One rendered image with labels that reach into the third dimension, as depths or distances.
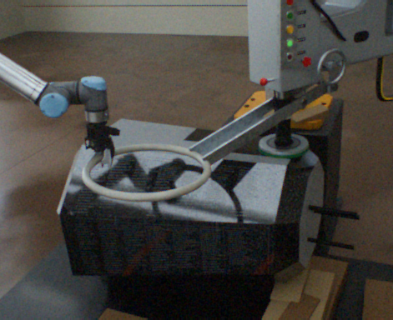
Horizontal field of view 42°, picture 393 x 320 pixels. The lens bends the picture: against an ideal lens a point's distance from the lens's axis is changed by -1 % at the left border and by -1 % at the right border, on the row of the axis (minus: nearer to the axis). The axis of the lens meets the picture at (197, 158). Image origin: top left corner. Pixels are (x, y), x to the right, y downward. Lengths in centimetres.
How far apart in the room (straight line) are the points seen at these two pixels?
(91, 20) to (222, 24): 268
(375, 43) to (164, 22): 716
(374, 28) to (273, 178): 76
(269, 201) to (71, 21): 867
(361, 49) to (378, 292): 117
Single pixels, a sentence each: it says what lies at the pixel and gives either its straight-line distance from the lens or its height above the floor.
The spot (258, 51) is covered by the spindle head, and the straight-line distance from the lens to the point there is 210.
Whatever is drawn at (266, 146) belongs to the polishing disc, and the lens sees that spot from 223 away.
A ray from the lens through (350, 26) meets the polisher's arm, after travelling 221.
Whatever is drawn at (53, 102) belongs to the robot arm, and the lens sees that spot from 185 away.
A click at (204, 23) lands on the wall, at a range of 891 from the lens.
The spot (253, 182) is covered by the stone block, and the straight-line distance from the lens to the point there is 212.
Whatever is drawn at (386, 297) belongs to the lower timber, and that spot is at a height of 11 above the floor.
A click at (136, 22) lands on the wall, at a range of 956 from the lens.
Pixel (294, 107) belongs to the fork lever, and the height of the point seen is 107.
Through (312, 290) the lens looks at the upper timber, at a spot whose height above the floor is 23.
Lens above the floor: 181
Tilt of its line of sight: 25 degrees down
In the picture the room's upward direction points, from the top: 4 degrees counter-clockwise
